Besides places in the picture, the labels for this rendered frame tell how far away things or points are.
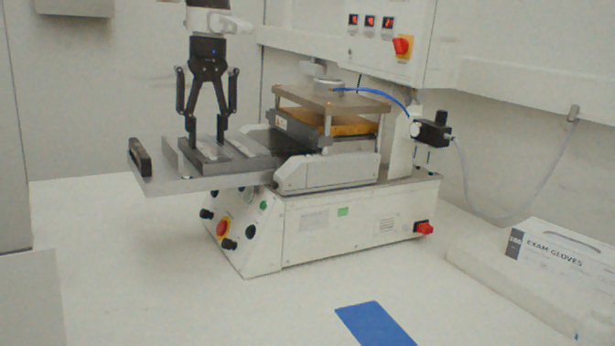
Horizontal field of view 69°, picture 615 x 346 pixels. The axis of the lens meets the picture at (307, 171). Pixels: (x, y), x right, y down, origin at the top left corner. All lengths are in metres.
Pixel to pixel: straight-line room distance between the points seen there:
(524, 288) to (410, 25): 0.62
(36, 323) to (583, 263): 0.97
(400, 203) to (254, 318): 0.47
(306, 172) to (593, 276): 0.63
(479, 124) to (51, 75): 1.82
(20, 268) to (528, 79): 1.16
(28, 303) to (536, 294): 0.88
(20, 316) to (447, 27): 0.94
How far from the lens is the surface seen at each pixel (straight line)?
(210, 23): 0.92
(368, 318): 0.91
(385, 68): 1.13
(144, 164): 0.91
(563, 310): 1.03
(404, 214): 1.15
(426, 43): 1.05
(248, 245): 0.98
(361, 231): 1.08
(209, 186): 0.92
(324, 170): 0.96
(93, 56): 2.36
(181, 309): 0.91
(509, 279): 1.07
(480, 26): 1.46
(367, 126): 1.07
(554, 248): 1.11
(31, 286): 0.54
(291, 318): 0.89
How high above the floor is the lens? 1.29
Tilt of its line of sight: 20 degrees down
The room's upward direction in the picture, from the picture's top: 5 degrees clockwise
